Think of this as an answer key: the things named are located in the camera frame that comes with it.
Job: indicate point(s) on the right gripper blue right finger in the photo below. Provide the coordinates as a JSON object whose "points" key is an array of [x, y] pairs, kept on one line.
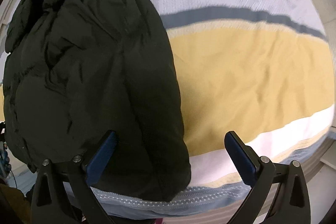
{"points": [[291, 201]]}

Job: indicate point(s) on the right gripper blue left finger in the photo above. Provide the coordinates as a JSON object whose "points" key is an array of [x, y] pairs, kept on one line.
{"points": [[62, 192]]}

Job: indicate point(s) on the black puffer jacket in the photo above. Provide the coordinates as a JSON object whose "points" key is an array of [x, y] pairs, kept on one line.
{"points": [[77, 69]]}

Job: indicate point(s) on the striped bed duvet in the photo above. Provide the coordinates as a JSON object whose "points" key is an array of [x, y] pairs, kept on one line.
{"points": [[260, 68]]}

